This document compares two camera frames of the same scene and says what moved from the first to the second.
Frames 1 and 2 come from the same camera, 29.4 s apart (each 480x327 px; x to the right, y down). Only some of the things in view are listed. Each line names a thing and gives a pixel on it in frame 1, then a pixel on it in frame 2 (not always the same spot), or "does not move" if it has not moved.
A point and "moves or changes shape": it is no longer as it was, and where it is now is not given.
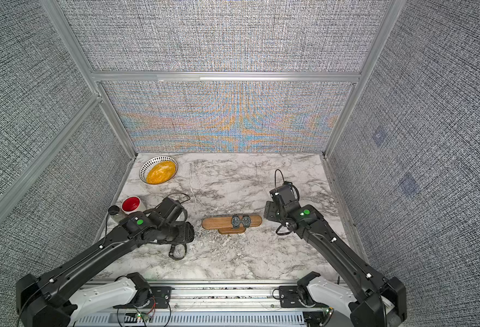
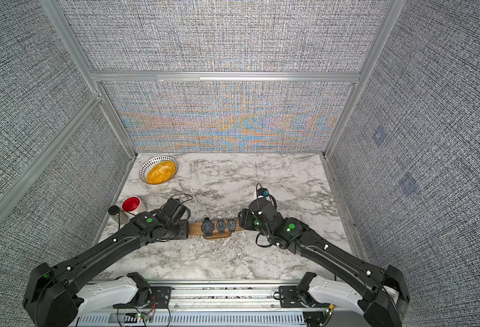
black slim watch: (236, 221) → (221, 226)
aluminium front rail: (227, 296) does not move
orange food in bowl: (161, 172) does not move
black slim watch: (246, 221) moves or changes shape
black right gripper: (271, 210) → (247, 218)
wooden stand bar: (223, 224) → (196, 229)
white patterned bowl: (158, 169) does not move
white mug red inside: (130, 204) does not move
